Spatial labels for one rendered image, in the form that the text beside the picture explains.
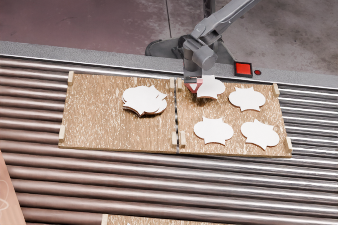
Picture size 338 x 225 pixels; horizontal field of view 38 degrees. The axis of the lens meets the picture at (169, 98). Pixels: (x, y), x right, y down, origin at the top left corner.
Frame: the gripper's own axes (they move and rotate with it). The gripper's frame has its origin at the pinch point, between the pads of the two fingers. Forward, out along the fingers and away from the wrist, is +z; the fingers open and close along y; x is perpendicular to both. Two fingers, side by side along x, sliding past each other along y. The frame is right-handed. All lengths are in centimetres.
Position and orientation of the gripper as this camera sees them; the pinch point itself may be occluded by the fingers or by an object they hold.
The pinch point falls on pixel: (193, 84)
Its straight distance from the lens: 182.6
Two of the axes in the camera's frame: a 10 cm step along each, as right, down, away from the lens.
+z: 0.8, 6.9, 7.2
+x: -10.0, 0.6, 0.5
